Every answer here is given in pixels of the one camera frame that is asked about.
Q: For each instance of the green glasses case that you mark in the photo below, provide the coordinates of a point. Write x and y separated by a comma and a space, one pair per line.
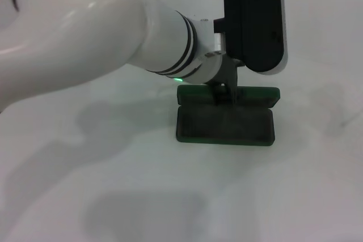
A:
227, 125

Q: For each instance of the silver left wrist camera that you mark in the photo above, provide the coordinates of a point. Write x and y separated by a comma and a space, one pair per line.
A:
255, 21

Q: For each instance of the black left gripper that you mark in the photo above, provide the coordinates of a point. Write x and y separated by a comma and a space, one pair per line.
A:
228, 72

